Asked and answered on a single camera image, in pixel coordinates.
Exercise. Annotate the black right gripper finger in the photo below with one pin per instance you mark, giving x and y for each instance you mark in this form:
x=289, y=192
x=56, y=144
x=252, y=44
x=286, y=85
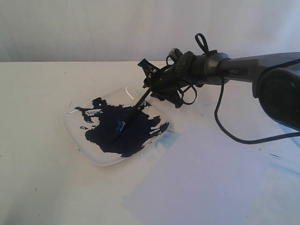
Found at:
x=151, y=71
x=172, y=97

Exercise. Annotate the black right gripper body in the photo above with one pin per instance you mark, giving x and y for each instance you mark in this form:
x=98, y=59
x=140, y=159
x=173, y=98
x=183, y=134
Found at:
x=189, y=69

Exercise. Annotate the black paintbrush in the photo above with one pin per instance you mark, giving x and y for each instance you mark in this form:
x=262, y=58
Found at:
x=130, y=116

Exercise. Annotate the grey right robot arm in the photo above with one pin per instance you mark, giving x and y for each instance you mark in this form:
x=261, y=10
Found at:
x=275, y=79

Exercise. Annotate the white paper sheet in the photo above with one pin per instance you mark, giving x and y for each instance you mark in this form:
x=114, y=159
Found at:
x=205, y=178

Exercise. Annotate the white square paint plate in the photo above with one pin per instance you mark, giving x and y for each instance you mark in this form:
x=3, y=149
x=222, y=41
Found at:
x=93, y=126

